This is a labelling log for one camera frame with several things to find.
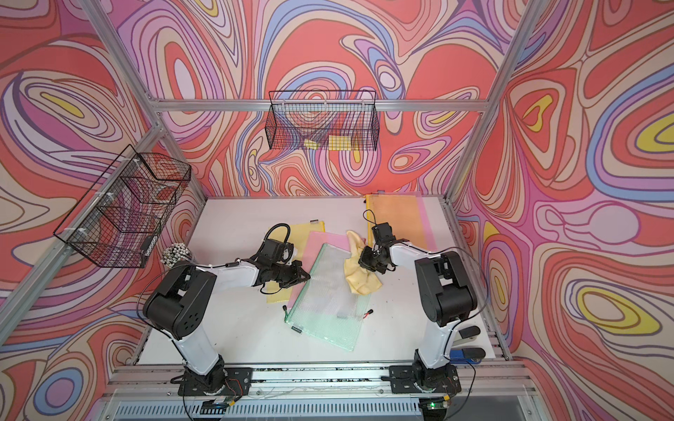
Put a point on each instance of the pale yellow document bag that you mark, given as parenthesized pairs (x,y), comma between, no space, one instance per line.
(299,237)

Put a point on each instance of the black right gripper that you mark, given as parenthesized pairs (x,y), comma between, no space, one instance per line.
(364,262)

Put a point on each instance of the yellow microfiber cloth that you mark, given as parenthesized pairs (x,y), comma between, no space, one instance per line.
(361,281)

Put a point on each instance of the black wire basket left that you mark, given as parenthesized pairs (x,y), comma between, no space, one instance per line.
(118,221)

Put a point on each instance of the yellow mesh document bag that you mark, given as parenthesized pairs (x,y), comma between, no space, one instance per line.
(407,216)

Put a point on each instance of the black wire basket back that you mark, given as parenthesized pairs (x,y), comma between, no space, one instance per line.
(341,120)

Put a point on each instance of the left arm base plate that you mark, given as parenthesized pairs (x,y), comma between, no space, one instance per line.
(227,381)

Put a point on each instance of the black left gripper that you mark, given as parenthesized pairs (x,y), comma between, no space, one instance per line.
(297,269)

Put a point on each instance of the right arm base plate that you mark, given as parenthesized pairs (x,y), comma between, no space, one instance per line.
(418,379)

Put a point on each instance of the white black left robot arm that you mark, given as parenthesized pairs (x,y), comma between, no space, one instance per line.
(178,305)

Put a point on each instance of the clear mesh document bag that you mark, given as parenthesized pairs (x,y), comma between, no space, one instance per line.
(342,335)

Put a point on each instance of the pink mesh document bag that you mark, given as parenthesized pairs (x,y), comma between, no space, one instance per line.
(427,207)

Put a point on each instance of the black wire basket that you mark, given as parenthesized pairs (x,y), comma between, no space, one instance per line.
(118,221)
(341,120)

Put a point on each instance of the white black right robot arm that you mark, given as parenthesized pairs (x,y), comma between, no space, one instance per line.
(445,290)

